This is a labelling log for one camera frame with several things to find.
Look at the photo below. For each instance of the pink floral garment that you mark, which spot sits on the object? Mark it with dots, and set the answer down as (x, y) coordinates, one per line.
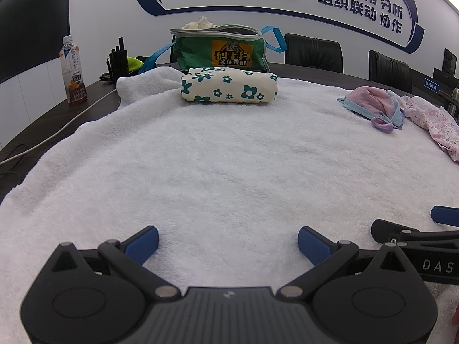
(435, 123)

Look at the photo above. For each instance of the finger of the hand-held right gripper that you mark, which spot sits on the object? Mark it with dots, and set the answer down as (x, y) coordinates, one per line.
(385, 230)
(446, 216)

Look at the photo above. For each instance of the silver thermos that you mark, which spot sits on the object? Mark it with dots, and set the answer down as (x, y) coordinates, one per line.
(455, 94)

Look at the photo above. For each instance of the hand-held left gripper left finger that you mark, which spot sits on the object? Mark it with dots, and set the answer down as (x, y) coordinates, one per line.
(143, 244)

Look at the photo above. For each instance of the pink and blue garment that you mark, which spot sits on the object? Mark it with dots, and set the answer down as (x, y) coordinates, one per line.
(373, 104)

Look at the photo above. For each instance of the folded cream green-flowered cloth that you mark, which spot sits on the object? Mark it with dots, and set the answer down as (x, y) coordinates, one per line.
(229, 86)

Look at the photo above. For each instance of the yellow-green item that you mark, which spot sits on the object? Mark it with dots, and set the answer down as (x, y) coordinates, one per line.
(134, 64)

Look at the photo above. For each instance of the black leather chair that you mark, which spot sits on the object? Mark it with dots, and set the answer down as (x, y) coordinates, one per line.
(313, 53)
(391, 70)

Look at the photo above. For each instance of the blue name plate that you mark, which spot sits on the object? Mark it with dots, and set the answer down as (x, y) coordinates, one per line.
(431, 85)

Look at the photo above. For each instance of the white fluffy blanket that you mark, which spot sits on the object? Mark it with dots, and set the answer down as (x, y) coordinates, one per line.
(229, 165)

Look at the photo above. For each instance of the black handheld radios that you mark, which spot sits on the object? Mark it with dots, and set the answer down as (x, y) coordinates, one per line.
(118, 62)

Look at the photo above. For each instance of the plastic drink bottle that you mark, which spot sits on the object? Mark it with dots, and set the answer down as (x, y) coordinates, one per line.
(74, 75)

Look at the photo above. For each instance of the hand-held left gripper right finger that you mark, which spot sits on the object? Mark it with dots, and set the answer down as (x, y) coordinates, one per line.
(313, 245)

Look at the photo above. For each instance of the black desk monitor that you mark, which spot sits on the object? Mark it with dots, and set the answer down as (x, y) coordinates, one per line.
(451, 62)

